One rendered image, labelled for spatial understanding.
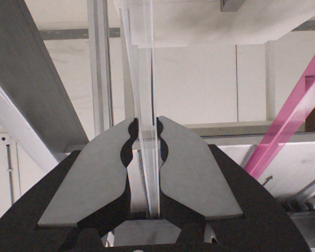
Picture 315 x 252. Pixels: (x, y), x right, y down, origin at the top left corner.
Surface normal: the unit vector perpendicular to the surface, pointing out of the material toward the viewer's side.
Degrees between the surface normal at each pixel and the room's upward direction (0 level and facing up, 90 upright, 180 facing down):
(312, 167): 48
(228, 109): 90
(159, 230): 138
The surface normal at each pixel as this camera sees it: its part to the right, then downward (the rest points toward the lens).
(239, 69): 0.02, 0.04
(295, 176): 0.04, 0.70
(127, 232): -0.02, -0.71
